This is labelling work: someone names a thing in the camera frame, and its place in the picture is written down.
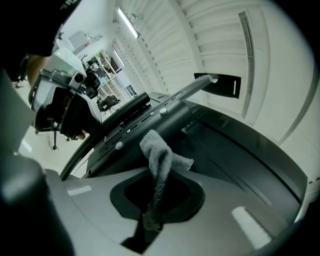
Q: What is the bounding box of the white cabinet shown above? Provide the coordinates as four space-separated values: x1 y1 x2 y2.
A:
68 31 91 48

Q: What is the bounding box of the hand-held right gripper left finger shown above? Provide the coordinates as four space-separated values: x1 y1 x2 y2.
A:
44 167 154 256

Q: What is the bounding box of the grey cloth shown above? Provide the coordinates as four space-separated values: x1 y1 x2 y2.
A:
139 129 195 232

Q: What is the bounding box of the long ceiling light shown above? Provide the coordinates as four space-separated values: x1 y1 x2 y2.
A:
117 6 141 40
113 49 125 67

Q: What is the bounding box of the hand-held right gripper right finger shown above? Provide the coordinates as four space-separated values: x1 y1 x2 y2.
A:
143 171 302 256

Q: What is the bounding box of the person's left hand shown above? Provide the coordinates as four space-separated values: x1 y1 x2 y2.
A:
76 129 90 141

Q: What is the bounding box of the person's dark clothing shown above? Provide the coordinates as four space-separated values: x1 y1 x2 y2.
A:
0 0 82 83

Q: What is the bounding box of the white shelving unit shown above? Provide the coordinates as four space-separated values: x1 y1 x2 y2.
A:
82 49 137 101

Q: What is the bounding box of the person's left forearm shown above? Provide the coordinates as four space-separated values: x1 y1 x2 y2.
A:
26 54 51 87

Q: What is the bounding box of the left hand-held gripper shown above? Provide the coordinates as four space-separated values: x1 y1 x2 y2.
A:
31 47 102 142

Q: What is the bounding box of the large black TV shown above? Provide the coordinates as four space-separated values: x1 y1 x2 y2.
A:
86 92 308 226

